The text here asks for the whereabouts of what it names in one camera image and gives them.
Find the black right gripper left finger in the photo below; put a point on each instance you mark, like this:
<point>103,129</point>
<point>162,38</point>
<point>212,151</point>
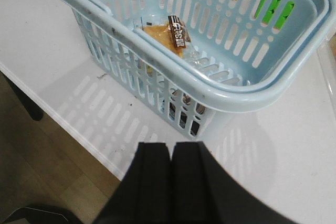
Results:
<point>143,196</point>

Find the light blue plastic basket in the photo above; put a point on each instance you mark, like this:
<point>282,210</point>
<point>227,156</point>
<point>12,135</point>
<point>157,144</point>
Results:
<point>247,65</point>

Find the green snack package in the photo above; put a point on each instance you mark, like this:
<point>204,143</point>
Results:
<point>270,12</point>

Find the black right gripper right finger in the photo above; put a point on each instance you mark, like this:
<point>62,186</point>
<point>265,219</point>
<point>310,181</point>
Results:
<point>203,192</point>

